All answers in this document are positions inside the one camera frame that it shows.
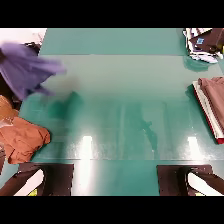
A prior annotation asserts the white garment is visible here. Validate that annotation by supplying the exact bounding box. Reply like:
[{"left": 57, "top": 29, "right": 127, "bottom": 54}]
[{"left": 192, "top": 80, "right": 224, "bottom": 141}]

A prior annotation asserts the heap of clothes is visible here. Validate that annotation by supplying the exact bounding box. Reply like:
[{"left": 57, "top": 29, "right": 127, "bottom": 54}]
[{"left": 182, "top": 27, "right": 224, "bottom": 65}]

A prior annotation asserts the brown garment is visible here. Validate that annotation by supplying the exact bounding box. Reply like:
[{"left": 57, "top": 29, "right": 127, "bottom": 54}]
[{"left": 197, "top": 76, "right": 224, "bottom": 133}]

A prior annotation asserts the purple T-shirt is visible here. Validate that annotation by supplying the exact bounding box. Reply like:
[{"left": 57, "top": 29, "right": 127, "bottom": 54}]
[{"left": 0, "top": 41, "right": 68, "bottom": 101}]

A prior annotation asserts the orange-brown garment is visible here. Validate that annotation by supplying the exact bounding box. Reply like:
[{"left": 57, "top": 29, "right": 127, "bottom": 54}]
[{"left": 0, "top": 116, "right": 52, "bottom": 165}]

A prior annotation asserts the tan garment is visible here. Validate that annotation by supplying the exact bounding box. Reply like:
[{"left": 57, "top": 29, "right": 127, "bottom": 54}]
[{"left": 0, "top": 95, "right": 20, "bottom": 128}]

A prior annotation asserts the red garment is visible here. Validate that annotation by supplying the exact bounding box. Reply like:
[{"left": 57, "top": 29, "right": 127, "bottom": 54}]
[{"left": 192, "top": 87, "right": 224, "bottom": 145}]

